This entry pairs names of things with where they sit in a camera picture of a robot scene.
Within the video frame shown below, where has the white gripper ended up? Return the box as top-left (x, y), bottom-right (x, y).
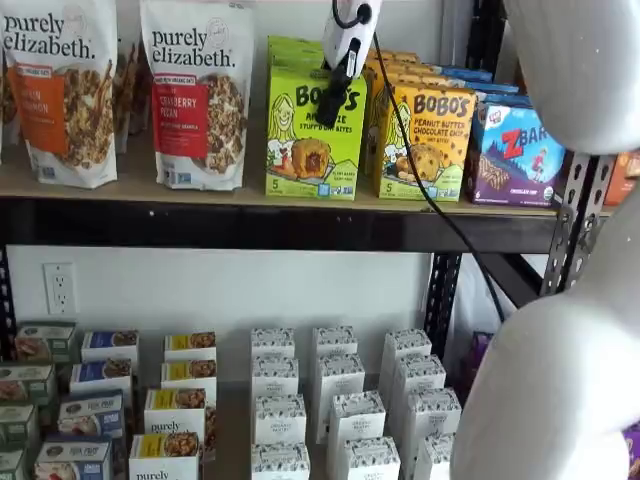
top-left (321, 0), bottom-right (384, 127)

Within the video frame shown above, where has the green Bobo's apple pie box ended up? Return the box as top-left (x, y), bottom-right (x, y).
top-left (266, 34), bottom-right (327, 72)
top-left (264, 64), bottom-right (369, 202)

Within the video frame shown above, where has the orange Bobo's peanut butter box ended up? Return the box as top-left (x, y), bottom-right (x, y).
top-left (374, 82), bottom-right (477, 203)
top-left (364, 59), bottom-right (442, 77)
top-left (363, 69), bottom-right (451, 151)
top-left (367, 49), bottom-right (422, 65)

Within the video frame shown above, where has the blue Zbar chocolate chip box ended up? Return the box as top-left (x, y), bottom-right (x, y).
top-left (472, 92), bottom-right (534, 109)
top-left (474, 82), bottom-right (521, 97)
top-left (467, 102), bottom-right (568, 207)
top-left (439, 63), bottom-right (496, 84)

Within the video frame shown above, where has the white organic pantry box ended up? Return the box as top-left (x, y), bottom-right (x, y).
top-left (342, 436), bottom-right (402, 480)
top-left (312, 325), bottom-right (359, 361)
top-left (325, 390), bottom-right (387, 446)
top-left (249, 327), bottom-right (297, 361)
top-left (314, 352), bottom-right (367, 401)
top-left (399, 387), bottom-right (464, 451)
top-left (382, 328), bottom-right (434, 366)
top-left (413, 431), bottom-right (459, 480)
top-left (253, 393), bottom-right (308, 447)
top-left (250, 355), bottom-right (301, 401)
top-left (389, 354), bottom-right (448, 401)
top-left (249, 441), bottom-right (312, 480)

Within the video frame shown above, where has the white granola box yellow label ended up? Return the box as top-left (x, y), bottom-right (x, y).
top-left (163, 331), bottom-right (218, 364)
top-left (159, 358), bottom-right (219, 401)
top-left (143, 387), bottom-right (209, 441)
top-left (128, 432), bottom-right (204, 480)

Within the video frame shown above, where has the orange snack box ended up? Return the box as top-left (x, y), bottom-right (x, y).
top-left (602, 152), bottom-right (640, 208)

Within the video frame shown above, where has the purple snack box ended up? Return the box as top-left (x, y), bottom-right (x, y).
top-left (467, 330), bottom-right (496, 401)
top-left (623, 422), bottom-right (640, 480)

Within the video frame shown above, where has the white granola box blue label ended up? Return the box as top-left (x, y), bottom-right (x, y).
top-left (68, 357), bottom-right (134, 401)
top-left (80, 328), bottom-right (141, 369)

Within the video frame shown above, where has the green label granola box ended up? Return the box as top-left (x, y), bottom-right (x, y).
top-left (13, 321), bottom-right (80, 366)
top-left (0, 403), bottom-right (41, 451)
top-left (0, 448), bottom-right (27, 480)
top-left (0, 363), bottom-right (57, 409)

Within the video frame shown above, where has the blue white snack box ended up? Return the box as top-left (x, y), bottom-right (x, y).
top-left (56, 391), bottom-right (126, 444)
top-left (33, 438), bottom-right (114, 480)

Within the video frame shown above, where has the granola bag red label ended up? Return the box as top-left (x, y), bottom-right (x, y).
top-left (138, 0), bottom-right (257, 193)

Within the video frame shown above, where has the black metal shelving rack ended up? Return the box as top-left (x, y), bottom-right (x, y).
top-left (0, 0), bottom-right (619, 364)

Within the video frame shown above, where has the white purely elizabeth granola bag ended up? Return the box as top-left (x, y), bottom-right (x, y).
top-left (112, 39), bottom-right (154, 154)

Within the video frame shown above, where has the granola bag orange label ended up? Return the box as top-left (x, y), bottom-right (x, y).
top-left (0, 0), bottom-right (120, 191)

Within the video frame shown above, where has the black cable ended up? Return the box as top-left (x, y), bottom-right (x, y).
top-left (331, 0), bottom-right (509, 324)

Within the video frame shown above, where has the white wall outlet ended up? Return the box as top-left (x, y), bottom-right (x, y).
top-left (43, 261), bottom-right (78, 316)

